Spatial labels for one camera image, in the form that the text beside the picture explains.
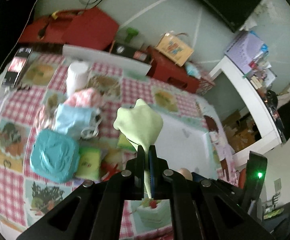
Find blue face mask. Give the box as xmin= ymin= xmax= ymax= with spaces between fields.
xmin=53 ymin=103 xmax=102 ymax=140

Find pink white knitted cloth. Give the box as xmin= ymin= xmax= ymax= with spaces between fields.
xmin=64 ymin=88 xmax=103 ymax=108

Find green tissue pack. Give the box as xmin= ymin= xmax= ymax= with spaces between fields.
xmin=75 ymin=147 xmax=102 ymax=181
xmin=117 ymin=133 xmax=135 ymax=152

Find white shelf unit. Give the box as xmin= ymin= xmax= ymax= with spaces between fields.
xmin=210 ymin=56 xmax=284 ymax=168

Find red cardboard box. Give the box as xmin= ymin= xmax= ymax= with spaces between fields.
xmin=147 ymin=46 xmax=201 ymax=94

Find beige carton with handle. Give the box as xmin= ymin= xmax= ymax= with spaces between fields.
xmin=155 ymin=32 xmax=194 ymax=67

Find red patterned gift box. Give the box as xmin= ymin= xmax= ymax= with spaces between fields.
xmin=196 ymin=72 xmax=216 ymax=95

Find pale pink fabric piece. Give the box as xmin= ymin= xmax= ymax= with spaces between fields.
xmin=34 ymin=105 xmax=57 ymax=133

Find white pill bottle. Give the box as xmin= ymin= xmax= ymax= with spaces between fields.
xmin=65 ymin=61 xmax=89 ymax=96

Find teal plastic lidded box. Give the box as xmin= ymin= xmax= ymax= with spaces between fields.
xmin=30 ymin=129 xmax=80 ymax=183

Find black smartphone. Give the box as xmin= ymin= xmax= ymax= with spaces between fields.
xmin=1 ymin=47 xmax=32 ymax=88

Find black rectangular box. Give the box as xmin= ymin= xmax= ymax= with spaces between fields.
xmin=109 ymin=42 xmax=152 ymax=64

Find lavender perforated basket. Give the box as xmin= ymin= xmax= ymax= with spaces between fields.
xmin=225 ymin=31 xmax=268 ymax=74

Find green toy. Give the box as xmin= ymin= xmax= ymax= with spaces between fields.
xmin=124 ymin=27 xmax=139 ymax=43

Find white tray with teal rim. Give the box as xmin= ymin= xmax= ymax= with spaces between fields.
xmin=155 ymin=113 xmax=218 ymax=179

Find pale blue wipes pack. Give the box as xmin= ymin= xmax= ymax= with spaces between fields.
xmin=185 ymin=62 xmax=201 ymax=80

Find beige egg-shaped sponge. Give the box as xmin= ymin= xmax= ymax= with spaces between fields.
xmin=178 ymin=168 xmax=193 ymax=181

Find light green cloth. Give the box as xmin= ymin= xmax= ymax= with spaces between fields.
xmin=113 ymin=99 xmax=163 ymax=197

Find white foam board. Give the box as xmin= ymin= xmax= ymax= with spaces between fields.
xmin=62 ymin=44 xmax=151 ymax=76

